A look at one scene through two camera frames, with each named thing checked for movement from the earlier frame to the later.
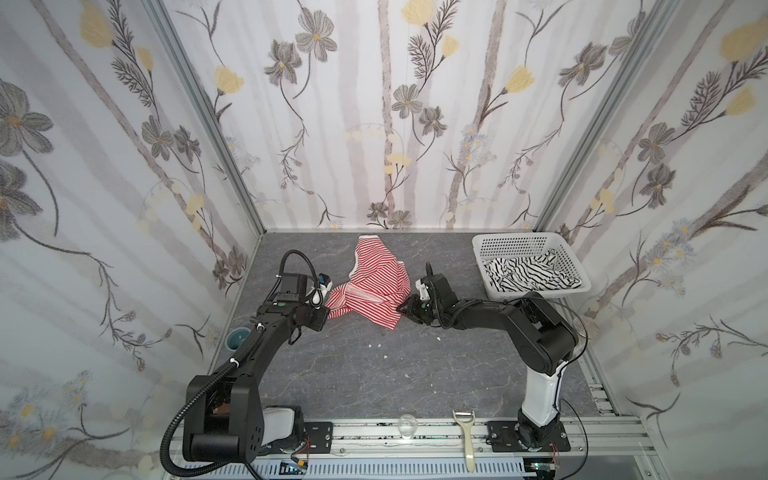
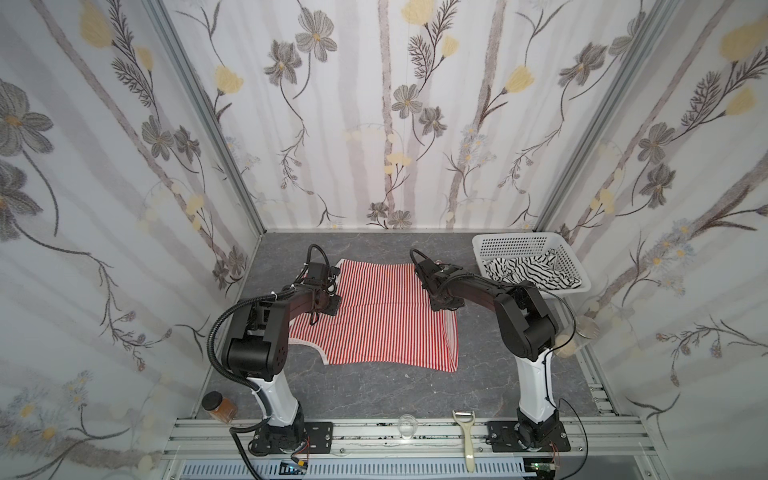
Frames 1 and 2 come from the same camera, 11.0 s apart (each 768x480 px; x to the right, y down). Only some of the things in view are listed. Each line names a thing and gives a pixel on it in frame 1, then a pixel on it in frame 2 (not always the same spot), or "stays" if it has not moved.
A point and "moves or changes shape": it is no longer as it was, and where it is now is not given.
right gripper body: (417, 306) → (435, 299)
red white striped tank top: (377, 289) moves or changes shape
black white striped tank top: (536, 273) stays
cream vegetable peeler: (466, 419) stays
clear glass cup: (407, 426) stays
